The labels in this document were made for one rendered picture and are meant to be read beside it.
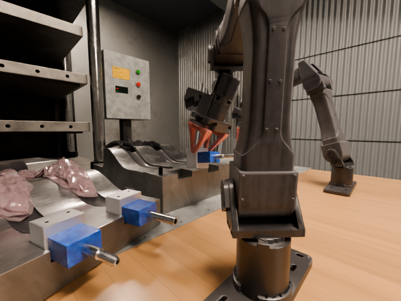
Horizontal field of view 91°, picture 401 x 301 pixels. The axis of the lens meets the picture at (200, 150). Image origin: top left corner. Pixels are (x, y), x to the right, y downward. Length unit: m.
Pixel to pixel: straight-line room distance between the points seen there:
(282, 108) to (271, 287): 0.19
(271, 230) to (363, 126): 2.25
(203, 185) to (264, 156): 0.35
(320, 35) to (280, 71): 2.48
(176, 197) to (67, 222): 0.26
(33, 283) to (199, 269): 0.20
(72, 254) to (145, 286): 0.10
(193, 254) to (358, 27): 2.53
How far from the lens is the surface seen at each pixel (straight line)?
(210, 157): 0.48
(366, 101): 2.47
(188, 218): 0.47
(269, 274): 0.26
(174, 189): 0.49
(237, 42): 0.45
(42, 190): 0.48
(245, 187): 0.23
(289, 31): 0.25
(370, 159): 2.47
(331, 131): 0.81
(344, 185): 0.81
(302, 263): 0.35
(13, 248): 0.35
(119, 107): 1.36
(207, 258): 0.35
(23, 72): 1.21
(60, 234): 0.31
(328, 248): 0.43
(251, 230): 0.24
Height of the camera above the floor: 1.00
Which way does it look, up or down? 6 degrees down
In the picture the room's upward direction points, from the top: straight up
